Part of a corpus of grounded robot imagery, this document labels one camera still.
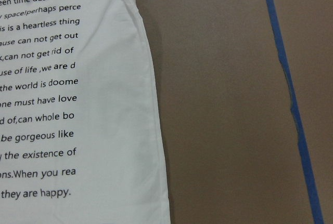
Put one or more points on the white printed t-shirt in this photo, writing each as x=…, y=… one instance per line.
x=80, y=130

